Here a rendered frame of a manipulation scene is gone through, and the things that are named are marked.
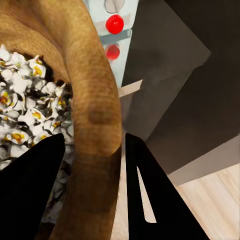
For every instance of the fridge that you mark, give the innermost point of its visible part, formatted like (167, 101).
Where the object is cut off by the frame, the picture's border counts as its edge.
(199, 134)

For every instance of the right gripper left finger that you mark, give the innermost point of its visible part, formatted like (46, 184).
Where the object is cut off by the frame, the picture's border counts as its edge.
(25, 188)

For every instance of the popcorn bag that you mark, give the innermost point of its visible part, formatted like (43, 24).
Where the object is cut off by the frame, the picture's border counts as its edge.
(63, 35)

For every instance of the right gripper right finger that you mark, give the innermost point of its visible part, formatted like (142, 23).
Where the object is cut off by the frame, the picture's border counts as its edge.
(174, 220)

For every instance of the microwave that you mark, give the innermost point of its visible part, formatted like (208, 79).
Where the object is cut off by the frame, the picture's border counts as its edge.
(112, 16)

